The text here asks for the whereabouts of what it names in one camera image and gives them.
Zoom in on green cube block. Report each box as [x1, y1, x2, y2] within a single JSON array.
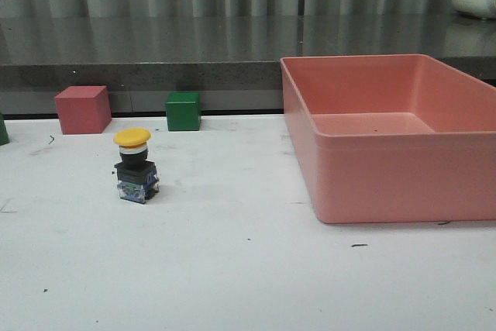
[[165, 91, 202, 131]]

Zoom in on yellow mushroom push button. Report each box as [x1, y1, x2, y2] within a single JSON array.
[[114, 128, 159, 204]]

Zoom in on pink cube block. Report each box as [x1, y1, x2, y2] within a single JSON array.
[[54, 85, 112, 135]]

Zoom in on pink plastic bin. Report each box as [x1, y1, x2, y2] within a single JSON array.
[[281, 54, 495, 223]]

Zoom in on green block at left edge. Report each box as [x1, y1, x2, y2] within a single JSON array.
[[0, 113, 10, 146]]

